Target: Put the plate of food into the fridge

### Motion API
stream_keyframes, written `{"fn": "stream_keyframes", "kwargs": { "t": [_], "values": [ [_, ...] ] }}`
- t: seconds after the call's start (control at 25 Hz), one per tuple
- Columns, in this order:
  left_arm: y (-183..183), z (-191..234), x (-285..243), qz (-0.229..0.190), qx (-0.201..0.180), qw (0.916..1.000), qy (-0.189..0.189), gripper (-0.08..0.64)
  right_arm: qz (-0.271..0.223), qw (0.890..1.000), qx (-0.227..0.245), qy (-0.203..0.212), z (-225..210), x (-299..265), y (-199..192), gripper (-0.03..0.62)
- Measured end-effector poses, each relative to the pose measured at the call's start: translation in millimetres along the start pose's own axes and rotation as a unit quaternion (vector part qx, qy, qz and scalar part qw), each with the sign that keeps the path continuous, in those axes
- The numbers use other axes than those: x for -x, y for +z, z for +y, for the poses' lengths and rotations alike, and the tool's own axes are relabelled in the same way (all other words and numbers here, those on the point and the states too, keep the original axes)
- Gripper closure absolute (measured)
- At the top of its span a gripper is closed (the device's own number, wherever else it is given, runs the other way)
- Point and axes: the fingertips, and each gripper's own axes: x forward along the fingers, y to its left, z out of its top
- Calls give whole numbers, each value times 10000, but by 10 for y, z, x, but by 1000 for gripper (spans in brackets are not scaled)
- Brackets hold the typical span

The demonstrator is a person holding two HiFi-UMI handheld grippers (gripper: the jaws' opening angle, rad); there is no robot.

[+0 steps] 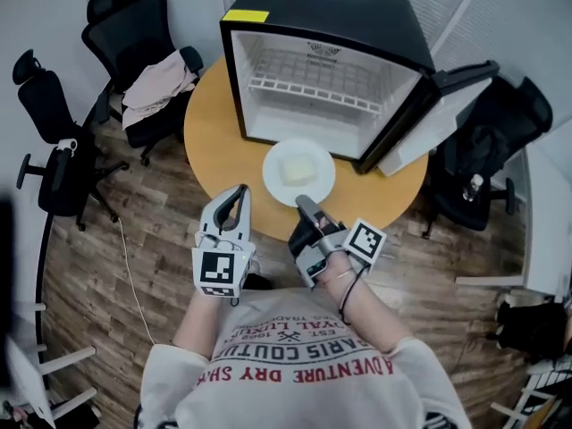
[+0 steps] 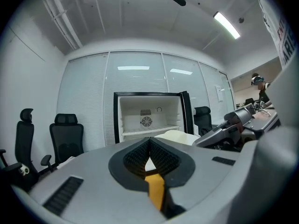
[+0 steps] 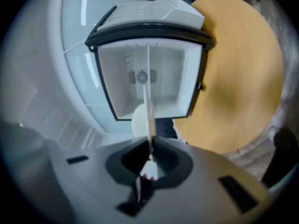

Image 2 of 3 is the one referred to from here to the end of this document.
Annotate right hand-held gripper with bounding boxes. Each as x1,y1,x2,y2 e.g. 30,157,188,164
192,105,257,149

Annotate pale cream food piece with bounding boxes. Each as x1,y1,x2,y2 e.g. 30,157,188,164
163,129,188,140

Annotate frosted glass partition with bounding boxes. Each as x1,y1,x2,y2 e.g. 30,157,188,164
57,51,235,153

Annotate white plate of food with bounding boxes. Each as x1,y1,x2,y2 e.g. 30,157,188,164
144,129,202,172

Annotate black mesh office chair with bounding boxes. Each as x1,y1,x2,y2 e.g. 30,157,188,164
0,108,41,192
41,113,85,174
193,106,214,137

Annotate person's white printed shirt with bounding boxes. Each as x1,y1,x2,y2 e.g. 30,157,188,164
253,0,299,126

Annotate white ceiling pipes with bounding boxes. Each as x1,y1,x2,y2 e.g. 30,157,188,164
43,0,83,51

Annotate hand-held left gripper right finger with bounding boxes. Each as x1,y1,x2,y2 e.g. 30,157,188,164
149,125,299,224

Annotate grey desk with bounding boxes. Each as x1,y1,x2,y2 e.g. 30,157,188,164
253,108,281,133

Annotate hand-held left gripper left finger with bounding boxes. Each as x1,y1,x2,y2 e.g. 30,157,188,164
10,137,168,224

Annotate black mini fridge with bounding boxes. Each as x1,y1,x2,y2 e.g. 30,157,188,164
113,91,195,145

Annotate long ceiling light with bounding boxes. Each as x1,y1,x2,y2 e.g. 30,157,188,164
213,11,241,40

